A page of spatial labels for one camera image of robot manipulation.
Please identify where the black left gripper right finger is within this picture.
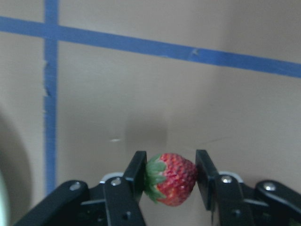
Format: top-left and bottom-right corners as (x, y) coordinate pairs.
(195, 150), (219, 210)

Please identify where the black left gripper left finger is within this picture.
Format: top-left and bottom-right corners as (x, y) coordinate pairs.
(123, 151), (147, 203)

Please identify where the light green plate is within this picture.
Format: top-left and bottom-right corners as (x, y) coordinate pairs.
(0, 152), (11, 226)

